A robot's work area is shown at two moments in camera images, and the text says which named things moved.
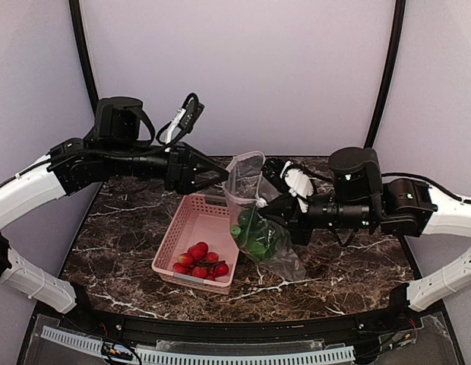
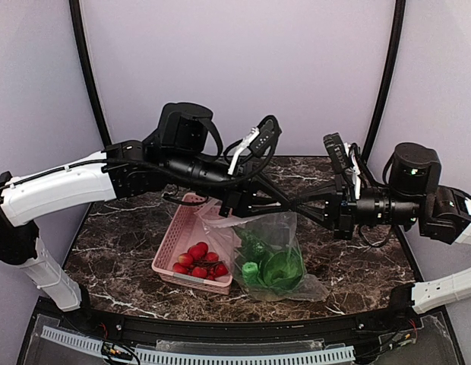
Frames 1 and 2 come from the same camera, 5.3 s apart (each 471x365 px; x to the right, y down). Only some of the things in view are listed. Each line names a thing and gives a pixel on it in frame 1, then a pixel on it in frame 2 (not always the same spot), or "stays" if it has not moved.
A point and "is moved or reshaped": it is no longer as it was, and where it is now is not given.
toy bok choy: x=257 y=232 -> x=279 y=271
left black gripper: x=178 y=169 -> x=238 y=191
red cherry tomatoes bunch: x=199 y=263 stays
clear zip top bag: x=247 y=189 is moved or reshaped
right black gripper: x=295 y=219 -> x=338 y=207
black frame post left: x=81 y=39 stays
